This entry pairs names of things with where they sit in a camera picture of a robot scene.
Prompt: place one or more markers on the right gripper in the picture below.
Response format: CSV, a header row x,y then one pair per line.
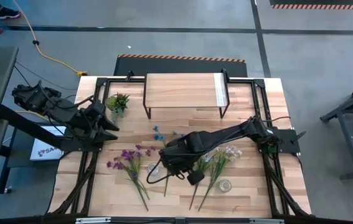
x,y
179,154

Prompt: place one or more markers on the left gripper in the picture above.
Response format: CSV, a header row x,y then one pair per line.
x,y
90,119

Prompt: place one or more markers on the pinkish white flower bunch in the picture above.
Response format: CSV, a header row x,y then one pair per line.
x,y
218,163

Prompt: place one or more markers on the purple flower bunch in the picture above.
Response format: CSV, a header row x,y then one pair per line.
x,y
128,154

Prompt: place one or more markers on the clear glass vase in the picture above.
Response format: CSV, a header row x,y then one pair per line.
x,y
155,166
224,186

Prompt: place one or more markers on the blue flower bunch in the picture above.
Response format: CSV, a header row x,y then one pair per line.
x,y
160,137

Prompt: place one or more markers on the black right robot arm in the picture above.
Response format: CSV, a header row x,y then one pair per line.
x,y
226,132

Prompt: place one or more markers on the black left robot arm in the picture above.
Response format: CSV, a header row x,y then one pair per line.
x,y
33,96

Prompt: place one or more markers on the green succulent plant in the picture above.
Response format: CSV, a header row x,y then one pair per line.
x,y
117,102

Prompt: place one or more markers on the white printed box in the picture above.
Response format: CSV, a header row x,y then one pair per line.
x,y
44,152

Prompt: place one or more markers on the black diagonal desk beam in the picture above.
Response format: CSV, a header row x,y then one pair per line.
x,y
30,126

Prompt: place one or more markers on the black mat orange-striped edge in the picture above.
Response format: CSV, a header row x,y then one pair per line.
x,y
319,2
176,67

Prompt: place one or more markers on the grey metal table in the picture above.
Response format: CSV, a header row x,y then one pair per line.
x,y
349,143

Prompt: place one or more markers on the black metal table frame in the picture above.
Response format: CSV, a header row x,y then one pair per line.
x,y
101,81

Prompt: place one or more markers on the silver frame bracket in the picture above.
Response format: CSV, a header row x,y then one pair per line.
x,y
266,221
92,220

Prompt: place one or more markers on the wooden shelf black frame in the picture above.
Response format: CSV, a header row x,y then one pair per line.
x,y
179,90

